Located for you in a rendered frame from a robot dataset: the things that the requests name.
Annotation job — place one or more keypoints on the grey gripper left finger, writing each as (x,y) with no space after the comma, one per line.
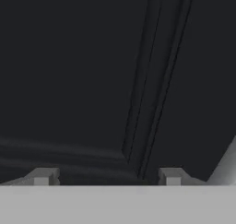
(43,176)

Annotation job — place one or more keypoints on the black panelled cabinet door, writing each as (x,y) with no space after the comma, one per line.
(67,80)
(199,80)

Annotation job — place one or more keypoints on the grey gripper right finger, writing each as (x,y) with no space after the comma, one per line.
(172,176)

